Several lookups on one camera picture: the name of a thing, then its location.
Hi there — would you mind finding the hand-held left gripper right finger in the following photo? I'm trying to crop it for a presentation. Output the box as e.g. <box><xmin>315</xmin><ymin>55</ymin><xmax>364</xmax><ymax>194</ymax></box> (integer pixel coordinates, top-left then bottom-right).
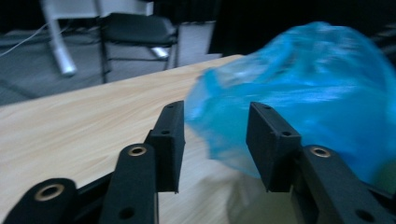
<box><xmin>245</xmin><ymin>101</ymin><xmax>303</xmax><ymax>193</ymax></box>

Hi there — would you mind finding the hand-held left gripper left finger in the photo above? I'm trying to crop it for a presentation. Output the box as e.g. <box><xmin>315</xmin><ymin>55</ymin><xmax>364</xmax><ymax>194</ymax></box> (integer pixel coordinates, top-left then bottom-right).
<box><xmin>144</xmin><ymin>100</ymin><xmax>187</xmax><ymax>194</ymax></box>

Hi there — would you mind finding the blue plastic bag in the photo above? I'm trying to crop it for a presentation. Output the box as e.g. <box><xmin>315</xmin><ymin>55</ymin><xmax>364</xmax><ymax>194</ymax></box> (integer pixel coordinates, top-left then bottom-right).
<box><xmin>184</xmin><ymin>21</ymin><xmax>396</xmax><ymax>188</ymax></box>

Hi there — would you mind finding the green plastic trash bin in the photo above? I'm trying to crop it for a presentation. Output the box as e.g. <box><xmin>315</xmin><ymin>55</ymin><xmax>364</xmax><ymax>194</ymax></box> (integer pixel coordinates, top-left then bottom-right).
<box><xmin>370</xmin><ymin>157</ymin><xmax>396</xmax><ymax>196</ymax></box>

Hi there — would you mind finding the black folding chair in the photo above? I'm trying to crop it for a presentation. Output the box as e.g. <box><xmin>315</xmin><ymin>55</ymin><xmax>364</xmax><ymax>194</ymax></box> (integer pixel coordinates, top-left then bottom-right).
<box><xmin>97</xmin><ymin>11</ymin><xmax>180</xmax><ymax>84</ymax></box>

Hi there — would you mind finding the white cable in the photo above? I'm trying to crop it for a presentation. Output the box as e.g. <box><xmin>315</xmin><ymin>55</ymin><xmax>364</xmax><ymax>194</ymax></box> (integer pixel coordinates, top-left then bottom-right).
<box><xmin>0</xmin><ymin>21</ymin><xmax>52</xmax><ymax>59</ymax></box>

